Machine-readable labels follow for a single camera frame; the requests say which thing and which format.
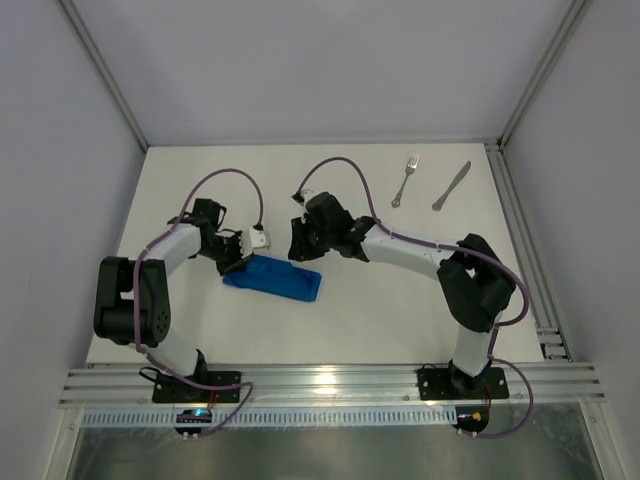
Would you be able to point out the controller board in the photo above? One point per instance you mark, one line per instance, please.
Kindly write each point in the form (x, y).
(191, 423)
(471, 420)

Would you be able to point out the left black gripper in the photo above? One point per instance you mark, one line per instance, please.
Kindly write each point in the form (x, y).
(233, 255)

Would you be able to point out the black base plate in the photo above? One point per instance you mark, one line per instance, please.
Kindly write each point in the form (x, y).
(441, 383)
(170, 390)

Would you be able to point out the left aluminium frame post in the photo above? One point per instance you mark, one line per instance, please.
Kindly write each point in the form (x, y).
(78, 26)

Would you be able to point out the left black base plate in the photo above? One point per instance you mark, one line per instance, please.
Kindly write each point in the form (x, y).
(170, 390)

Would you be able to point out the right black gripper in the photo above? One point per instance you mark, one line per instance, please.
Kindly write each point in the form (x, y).
(304, 240)

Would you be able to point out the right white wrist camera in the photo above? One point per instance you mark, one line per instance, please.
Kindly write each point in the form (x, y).
(303, 196)

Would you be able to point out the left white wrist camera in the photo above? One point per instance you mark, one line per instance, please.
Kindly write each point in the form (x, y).
(252, 239)

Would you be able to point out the aluminium front rail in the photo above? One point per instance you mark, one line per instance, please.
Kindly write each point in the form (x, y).
(120, 385)

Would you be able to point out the silver fork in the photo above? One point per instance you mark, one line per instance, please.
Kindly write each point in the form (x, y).
(409, 170)

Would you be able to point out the slotted cable duct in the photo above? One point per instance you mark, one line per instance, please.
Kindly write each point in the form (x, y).
(276, 417)

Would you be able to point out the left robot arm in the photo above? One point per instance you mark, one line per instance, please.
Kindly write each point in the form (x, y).
(132, 306)

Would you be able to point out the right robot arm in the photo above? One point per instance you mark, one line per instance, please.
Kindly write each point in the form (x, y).
(475, 287)

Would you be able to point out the aluminium rail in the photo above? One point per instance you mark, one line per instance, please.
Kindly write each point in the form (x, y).
(120, 385)
(543, 306)

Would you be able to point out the right controller board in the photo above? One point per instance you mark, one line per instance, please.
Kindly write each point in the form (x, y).
(471, 420)

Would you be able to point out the right side aluminium rail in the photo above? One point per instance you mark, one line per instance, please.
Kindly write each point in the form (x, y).
(543, 306)

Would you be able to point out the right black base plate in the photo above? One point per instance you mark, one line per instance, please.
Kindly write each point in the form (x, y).
(441, 383)

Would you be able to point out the left controller board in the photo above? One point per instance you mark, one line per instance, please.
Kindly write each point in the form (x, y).
(191, 423)

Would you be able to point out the silver table knife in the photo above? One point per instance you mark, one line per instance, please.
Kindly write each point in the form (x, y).
(460, 175)

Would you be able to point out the aluminium frame post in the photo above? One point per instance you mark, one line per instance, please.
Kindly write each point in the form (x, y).
(556, 46)
(78, 26)

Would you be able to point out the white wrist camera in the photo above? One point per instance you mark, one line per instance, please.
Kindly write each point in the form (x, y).
(303, 196)
(252, 239)

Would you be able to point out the blue cloth napkin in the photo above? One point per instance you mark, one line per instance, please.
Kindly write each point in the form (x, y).
(276, 277)

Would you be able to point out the right aluminium frame post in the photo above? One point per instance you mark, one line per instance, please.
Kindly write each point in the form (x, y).
(556, 46)

